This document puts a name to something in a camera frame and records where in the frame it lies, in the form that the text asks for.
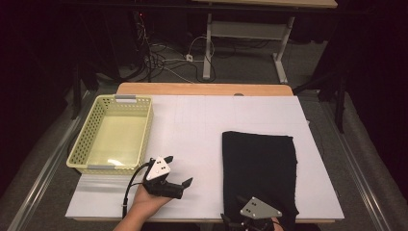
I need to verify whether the person's left hand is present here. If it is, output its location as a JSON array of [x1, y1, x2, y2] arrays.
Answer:
[[129, 185, 173, 219]]

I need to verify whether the white board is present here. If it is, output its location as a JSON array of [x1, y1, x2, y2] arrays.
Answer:
[[64, 94, 345, 222]]

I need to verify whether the person's right hand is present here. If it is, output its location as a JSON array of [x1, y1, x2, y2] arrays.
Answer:
[[270, 217, 286, 231]]

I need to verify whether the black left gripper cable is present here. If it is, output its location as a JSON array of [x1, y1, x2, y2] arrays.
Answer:
[[121, 162, 152, 219]]

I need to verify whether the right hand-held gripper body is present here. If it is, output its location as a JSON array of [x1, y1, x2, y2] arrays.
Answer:
[[229, 196, 283, 231]]

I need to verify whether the black stand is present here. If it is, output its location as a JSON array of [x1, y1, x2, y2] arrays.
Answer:
[[293, 68, 349, 134], [70, 61, 99, 120]]

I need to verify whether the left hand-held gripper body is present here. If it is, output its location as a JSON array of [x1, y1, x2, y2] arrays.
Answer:
[[142, 156, 186, 200]]

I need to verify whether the pale green plastic basket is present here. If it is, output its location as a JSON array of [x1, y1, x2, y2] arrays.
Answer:
[[65, 94, 154, 176]]

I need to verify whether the desk with white legs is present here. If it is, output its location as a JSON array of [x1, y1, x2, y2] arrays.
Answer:
[[191, 0, 339, 85]]

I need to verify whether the metal floor rail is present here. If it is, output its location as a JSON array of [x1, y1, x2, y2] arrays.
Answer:
[[8, 90, 90, 231], [321, 102, 391, 231]]

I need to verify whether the black knit garment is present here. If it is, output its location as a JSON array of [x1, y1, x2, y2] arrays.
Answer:
[[221, 130, 300, 231]]

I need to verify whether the tangle of floor cables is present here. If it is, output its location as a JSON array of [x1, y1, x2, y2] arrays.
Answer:
[[134, 13, 270, 85]]

